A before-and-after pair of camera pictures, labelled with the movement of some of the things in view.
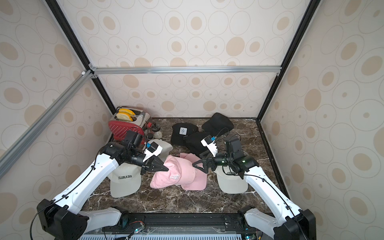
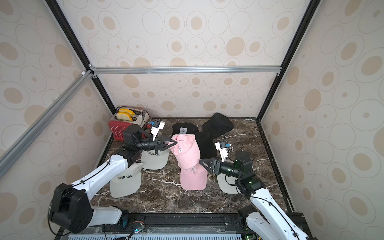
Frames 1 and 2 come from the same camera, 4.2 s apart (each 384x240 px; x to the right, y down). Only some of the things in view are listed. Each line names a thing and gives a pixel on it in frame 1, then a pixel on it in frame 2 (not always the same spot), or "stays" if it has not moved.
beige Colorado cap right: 231,183 stays
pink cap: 200,182 stays
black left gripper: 151,163 → 159,145
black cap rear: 218,124 stays
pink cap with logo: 180,172 → 186,150
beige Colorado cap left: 125,180 stays
